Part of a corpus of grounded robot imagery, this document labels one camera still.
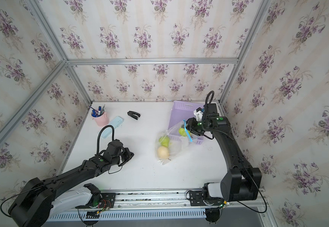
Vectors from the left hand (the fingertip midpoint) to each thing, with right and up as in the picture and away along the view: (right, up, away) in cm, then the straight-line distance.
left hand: (136, 155), depth 85 cm
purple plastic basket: (+31, +27, +30) cm, 51 cm away
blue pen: (-30, +29, +16) cm, 45 cm away
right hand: (+31, +17, -6) cm, 36 cm away
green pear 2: (+27, +15, -8) cm, 32 cm away
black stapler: (-10, +25, +26) cm, 37 cm away
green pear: (+17, +7, +7) cm, 20 cm away
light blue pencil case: (-21, +19, +20) cm, 35 cm away
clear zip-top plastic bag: (+21, +5, +10) cm, 24 cm away
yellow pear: (+16, +1, +2) cm, 16 cm away
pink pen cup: (-28, +22, +13) cm, 38 cm away
